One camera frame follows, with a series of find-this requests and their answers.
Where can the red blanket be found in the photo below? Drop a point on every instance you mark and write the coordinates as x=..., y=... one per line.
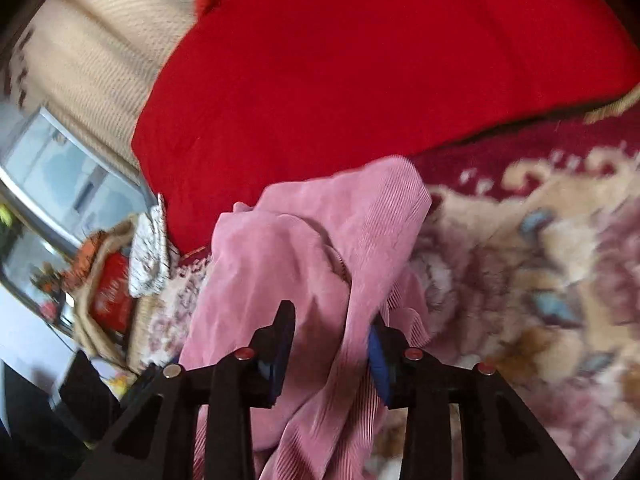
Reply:
x=350, y=70

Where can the dotted beige curtain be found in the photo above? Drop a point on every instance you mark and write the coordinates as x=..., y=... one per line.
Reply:
x=100, y=50

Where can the floral plush blanket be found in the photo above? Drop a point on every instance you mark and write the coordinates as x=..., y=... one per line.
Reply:
x=525, y=270

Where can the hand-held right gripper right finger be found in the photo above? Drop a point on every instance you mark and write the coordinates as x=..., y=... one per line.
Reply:
x=380, y=366

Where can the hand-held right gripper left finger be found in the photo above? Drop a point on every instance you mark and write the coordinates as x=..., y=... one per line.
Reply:
x=279, y=360

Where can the beige coat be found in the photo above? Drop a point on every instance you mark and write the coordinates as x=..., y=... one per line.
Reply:
x=95, y=340

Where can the red cardboard box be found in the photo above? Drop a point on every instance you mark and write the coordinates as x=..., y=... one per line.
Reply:
x=111, y=292

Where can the pink zip jacket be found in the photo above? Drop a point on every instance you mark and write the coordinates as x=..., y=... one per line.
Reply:
x=310, y=270

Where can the white black patterned cloth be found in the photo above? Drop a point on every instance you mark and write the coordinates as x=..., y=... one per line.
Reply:
x=150, y=250

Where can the orange patterned cloth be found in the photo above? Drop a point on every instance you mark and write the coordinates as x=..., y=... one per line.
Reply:
x=87, y=257

